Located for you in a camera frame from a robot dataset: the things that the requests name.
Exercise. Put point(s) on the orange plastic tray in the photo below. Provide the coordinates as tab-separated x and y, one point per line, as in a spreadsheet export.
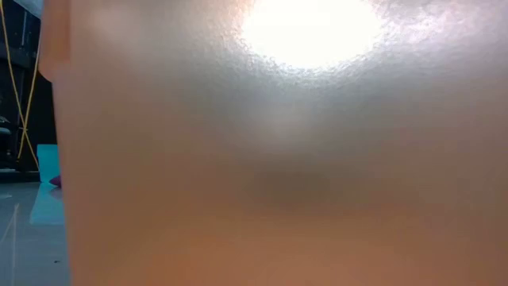
278	178

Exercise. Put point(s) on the teal plastic tray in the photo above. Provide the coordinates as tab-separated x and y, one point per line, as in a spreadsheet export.
47	161

